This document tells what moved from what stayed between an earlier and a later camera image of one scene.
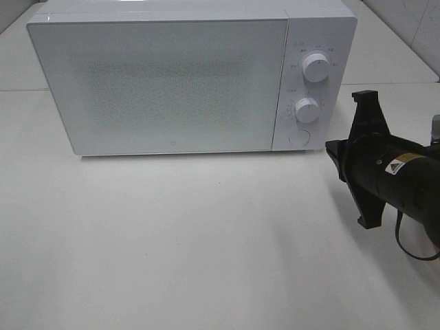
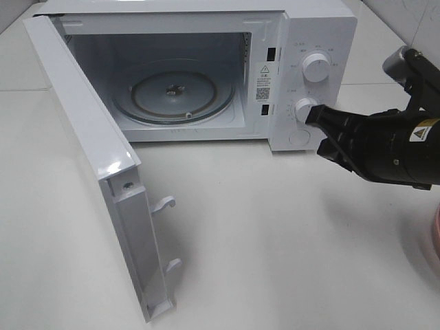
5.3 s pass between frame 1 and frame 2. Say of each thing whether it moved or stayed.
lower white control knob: stayed
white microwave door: moved
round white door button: stayed
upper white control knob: stayed
